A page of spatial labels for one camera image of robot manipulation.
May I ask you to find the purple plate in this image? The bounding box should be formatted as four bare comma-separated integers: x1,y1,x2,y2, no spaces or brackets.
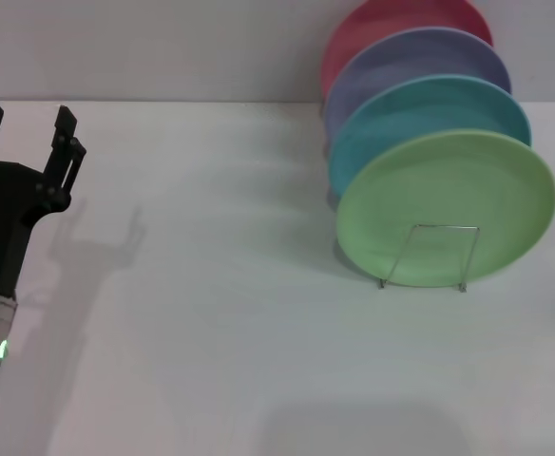
323,27,513,143

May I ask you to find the teal plate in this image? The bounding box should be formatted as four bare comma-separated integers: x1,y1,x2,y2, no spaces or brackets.
327,74,533,200

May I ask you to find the green plate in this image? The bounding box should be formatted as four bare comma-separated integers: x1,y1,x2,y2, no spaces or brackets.
335,130,555,290

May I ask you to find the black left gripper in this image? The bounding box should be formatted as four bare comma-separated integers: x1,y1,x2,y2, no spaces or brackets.
0,98,88,301

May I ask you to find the red plate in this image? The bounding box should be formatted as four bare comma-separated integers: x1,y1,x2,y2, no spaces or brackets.
319,0,494,99

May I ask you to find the metal wire dish rack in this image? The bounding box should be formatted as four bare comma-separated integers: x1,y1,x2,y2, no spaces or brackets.
376,223,481,293

